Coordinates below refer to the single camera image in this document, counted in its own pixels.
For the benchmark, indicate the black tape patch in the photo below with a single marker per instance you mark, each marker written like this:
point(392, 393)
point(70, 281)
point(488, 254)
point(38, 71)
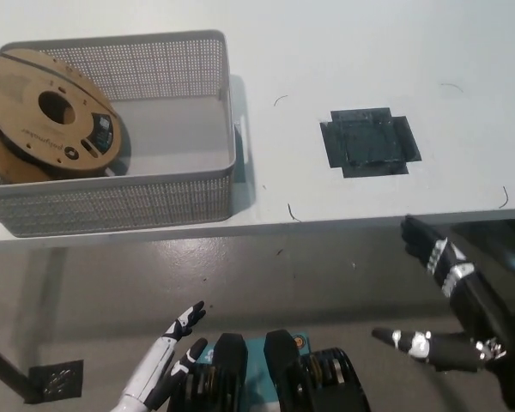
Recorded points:
point(369, 141)

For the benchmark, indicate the grey perforated storage basket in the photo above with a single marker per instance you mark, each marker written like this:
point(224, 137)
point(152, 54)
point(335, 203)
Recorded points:
point(111, 201)

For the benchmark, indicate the black table frame bar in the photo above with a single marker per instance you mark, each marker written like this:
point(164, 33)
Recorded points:
point(498, 240)

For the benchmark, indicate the black ribbed robot body block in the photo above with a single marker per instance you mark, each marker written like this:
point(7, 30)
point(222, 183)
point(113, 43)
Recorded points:
point(232, 360)
point(281, 356)

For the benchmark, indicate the black table foot plate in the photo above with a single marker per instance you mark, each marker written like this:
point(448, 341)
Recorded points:
point(58, 382)

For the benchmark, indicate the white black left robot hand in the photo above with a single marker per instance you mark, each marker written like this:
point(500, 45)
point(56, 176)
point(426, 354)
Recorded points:
point(154, 369)

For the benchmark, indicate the brown cardboard filament spool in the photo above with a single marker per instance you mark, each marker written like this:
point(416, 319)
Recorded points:
point(21, 111)

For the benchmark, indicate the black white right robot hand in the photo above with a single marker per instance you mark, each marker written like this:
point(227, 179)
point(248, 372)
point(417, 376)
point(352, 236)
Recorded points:
point(480, 317)

